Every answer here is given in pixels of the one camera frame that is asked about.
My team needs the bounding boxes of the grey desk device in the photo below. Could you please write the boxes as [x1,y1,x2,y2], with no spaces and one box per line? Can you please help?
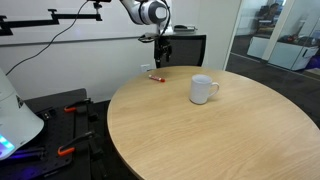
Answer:
[172,24,198,34]

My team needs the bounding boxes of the orange and black clamp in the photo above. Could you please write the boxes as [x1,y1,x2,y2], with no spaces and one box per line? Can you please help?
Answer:
[63,97,93,114]
[56,130,98,158]

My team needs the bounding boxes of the black perforated mounting board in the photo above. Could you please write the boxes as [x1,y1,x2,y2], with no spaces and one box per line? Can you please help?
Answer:
[18,87,111,180]

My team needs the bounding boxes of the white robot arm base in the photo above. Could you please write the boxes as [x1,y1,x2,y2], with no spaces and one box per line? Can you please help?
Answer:
[0,67,45,162]

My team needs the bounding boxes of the white mug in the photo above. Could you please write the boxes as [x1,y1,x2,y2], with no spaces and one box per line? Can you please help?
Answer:
[188,73,221,106]

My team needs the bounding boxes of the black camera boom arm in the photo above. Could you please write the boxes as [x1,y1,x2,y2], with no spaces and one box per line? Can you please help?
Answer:
[0,0,113,37]

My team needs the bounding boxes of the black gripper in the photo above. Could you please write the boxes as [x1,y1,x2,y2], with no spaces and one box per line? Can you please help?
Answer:
[153,35,173,69]

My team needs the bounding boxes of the black mesh office chair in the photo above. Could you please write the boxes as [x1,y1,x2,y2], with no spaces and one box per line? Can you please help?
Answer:
[155,33,207,69]

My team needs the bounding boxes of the black hanging cable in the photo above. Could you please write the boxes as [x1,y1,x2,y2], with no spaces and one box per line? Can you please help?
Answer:
[4,0,91,77]

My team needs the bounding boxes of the red Expo marker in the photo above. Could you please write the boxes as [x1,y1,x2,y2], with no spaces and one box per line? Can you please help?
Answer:
[148,74,166,84]

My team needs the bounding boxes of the seated person dark clothes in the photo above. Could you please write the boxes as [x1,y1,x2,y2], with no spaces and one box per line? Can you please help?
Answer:
[257,2,285,36]

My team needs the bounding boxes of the white low cabinet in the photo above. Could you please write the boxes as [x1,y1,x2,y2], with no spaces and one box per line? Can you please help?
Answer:
[247,34,320,72]

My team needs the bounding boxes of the white wall outlet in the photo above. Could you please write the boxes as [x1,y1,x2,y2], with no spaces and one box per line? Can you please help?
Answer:
[139,63,152,73]

